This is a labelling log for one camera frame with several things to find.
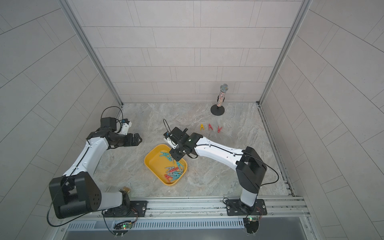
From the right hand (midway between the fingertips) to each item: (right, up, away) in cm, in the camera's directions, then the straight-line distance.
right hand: (174, 153), depth 80 cm
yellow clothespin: (+15, +13, +22) cm, 30 cm away
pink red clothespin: (+27, +11, +22) cm, 36 cm away
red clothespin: (+21, +13, +23) cm, 33 cm away
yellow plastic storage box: (-8, -7, +5) cm, 12 cm away
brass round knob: (-24, -17, -3) cm, 30 cm away
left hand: (-23, +8, +6) cm, 25 cm away
